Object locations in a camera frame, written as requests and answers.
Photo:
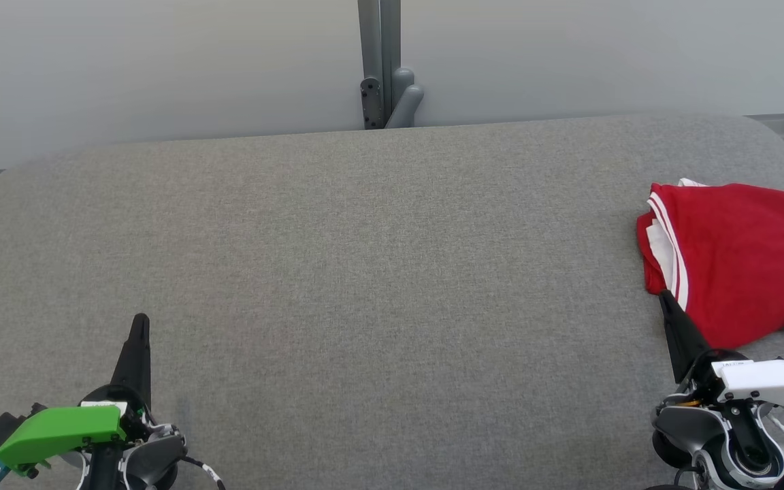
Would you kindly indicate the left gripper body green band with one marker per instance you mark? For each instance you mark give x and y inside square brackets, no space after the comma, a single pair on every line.
[62,430]

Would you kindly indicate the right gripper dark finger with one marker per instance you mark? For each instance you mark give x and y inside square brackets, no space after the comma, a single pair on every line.
[687,344]

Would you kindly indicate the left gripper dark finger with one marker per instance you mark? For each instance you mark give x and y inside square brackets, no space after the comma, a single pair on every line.
[136,361]

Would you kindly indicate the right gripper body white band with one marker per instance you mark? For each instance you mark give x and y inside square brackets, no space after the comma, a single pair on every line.
[763,381]

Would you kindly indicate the red jersey with white sleeves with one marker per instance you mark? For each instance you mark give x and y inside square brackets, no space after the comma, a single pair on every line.
[746,258]

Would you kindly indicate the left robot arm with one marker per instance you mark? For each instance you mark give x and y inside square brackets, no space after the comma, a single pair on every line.
[150,463]

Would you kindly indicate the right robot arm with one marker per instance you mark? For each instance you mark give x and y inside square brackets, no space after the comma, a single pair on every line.
[739,452]

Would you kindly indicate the grey fabric sofa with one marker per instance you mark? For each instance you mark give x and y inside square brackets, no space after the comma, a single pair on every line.
[365,272]

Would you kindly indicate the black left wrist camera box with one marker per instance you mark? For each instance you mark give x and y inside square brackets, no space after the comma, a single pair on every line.
[1,430]

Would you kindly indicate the grey rounded post support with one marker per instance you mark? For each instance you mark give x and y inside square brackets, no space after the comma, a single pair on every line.
[405,102]

